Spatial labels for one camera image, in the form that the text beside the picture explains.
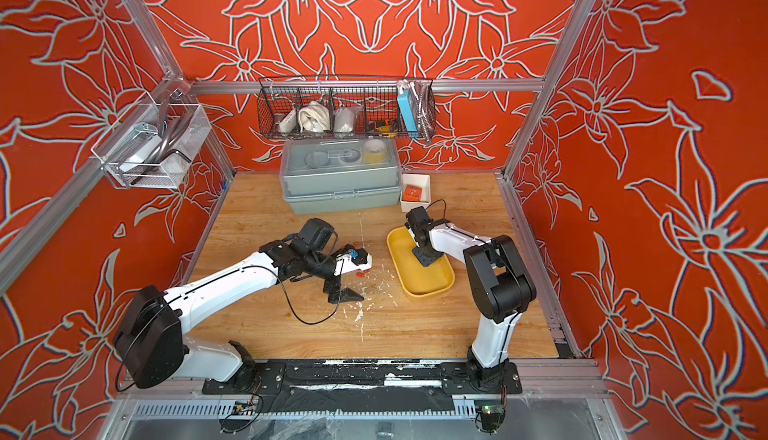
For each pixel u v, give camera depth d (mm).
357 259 652
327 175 931
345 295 683
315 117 876
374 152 1032
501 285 487
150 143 710
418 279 898
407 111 854
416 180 1098
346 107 951
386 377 743
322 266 664
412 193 1049
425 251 754
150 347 408
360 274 913
